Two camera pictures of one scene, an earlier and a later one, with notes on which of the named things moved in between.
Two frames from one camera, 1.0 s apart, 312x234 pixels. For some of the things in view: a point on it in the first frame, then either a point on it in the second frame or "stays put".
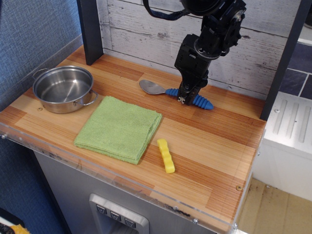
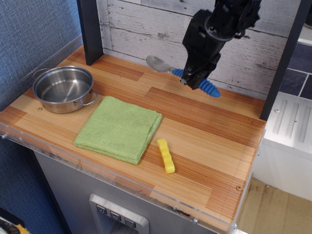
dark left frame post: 91,30 stays put
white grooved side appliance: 284,159 stays put
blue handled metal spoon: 152,88 -> 155,63
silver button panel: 111,218 stays put
